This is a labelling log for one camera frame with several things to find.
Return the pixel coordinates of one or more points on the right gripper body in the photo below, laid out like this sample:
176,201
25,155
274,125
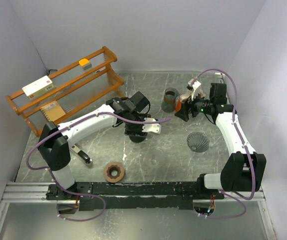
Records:
195,105

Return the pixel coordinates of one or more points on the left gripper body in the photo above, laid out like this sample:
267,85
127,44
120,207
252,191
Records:
133,129

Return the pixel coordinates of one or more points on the dark glass carafe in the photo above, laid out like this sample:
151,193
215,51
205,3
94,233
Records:
137,138

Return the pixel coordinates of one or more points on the orange coffee filter box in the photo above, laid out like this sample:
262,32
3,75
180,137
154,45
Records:
185,96

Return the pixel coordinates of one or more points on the clear glass ribbed dripper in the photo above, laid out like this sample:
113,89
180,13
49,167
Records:
197,142

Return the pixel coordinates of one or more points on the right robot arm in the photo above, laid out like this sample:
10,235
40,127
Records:
244,169

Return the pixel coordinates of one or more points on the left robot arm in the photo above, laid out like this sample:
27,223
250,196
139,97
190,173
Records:
56,140

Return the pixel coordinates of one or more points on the silver black coffee scoop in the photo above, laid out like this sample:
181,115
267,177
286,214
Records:
84,157

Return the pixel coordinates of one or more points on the grey glass carafe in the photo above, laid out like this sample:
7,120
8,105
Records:
168,103

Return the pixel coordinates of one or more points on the clear glass lid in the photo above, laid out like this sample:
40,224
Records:
156,158

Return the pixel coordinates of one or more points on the orange wooden rack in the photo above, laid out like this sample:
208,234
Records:
74,90

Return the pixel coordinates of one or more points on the orange grey small box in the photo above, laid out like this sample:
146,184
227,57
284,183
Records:
85,64

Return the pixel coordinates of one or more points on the white flat box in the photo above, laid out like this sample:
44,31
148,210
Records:
38,88

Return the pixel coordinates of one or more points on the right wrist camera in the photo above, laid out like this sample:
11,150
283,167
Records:
194,86

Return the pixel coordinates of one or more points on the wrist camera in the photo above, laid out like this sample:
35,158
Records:
151,126
194,86

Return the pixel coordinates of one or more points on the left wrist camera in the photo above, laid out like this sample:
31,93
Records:
151,126

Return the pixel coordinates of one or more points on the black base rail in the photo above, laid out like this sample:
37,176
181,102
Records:
132,195

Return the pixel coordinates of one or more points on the aluminium frame rail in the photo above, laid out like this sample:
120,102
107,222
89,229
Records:
35,192

